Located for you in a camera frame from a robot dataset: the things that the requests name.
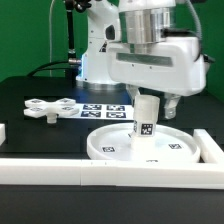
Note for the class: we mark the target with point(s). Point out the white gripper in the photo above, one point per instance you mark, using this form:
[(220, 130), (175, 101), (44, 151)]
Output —
[(174, 65)]

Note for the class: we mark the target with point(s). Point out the white round table top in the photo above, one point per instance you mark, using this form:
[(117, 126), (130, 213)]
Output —
[(118, 142)]

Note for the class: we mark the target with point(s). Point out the white cross-shaped table base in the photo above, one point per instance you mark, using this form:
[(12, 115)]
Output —
[(37, 108)]

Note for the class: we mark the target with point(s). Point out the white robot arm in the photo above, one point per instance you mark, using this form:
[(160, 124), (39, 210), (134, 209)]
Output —
[(141, 21)]

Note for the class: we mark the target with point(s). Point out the white marker sheet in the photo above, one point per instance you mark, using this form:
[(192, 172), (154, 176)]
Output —
[(104, 112)]

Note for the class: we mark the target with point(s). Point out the white right fence rail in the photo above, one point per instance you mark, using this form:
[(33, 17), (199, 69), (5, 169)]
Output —
[(210, 151)]

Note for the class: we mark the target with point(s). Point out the white fence rail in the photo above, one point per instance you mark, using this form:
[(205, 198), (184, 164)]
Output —
[(110, 173), (2, 134), (210, 151)]

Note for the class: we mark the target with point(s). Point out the white front fence rail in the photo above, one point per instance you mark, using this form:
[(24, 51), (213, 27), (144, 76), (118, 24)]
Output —
[(110, 173)]

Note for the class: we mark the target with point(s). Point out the white left fence rail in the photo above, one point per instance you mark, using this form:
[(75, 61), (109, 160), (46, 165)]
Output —
[(2, 134)]

